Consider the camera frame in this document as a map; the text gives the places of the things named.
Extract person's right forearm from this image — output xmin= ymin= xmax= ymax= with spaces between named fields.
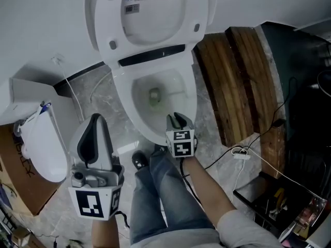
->
xmin=180 ymin=156 xmax=237 ymax=226

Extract person's left forearm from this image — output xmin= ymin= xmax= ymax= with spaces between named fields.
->
xmin=91 ymin=218 xmax=120 ymax=248

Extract pale green toilet brush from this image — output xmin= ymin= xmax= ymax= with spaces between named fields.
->
xmin=148 ymin=86 xmax=182 ymax=128

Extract white hose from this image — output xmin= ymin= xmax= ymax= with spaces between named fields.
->
xmin=89 ymin=71 xmax=112 ymax=103

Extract blue jeans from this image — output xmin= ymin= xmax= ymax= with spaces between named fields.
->
xmin=130 ymin=148 xmax=216 ymax=245

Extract black table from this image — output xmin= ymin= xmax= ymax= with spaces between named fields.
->
xmin=232 ymin=172 xmax=328 ymax=240

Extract printed cardboard box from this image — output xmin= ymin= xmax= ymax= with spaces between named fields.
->
xmin=0 ymin=125 xmax=62 ymax=216

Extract white power strip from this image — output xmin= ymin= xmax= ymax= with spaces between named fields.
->
xmin=230 ymin=148 xmax=251 ymax=161

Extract white toilet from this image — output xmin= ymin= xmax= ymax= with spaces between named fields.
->
xmin=85 ymin=0 xmax=219 ymax=147

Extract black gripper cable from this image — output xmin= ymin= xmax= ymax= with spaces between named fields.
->
xmin=179 ymin=158 xmax=202 ymax=204
xmin=115 ymin=210 xmax=130 ymax=228

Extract white wall cable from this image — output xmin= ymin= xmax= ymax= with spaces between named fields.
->
xmin=51 ymin=57 xmax=85 ymax=121

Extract black shoe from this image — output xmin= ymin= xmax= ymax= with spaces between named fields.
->
xmin=131 ymin=150 xmax=149 ymax=171

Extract black floor cable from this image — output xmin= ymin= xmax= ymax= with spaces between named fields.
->
xmin=204 ymin=76 xmax=298 ymax=170

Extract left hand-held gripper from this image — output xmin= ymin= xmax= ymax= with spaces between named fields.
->
xmin=67 ymin=113 xmax=126 ymax=221

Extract yellow tool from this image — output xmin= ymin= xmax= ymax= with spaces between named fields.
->
xmin=268 ymin=187 xmax=288 ymax=218

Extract grey sweatshirt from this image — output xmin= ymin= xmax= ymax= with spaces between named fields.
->
xmin=130 ymin=209 xmax=285 ymax=248

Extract white toilet seat part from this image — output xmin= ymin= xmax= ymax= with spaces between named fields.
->
xmin=0 ymin=77 xmax=71 ymax=183

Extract wooden steps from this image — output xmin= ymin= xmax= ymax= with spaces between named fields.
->
xmin=192 ymin=26 xmax=287 ymax=179

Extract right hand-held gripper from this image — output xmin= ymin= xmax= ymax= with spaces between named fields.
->
xmin=165 ymin=112 xmax=199 ymax=159

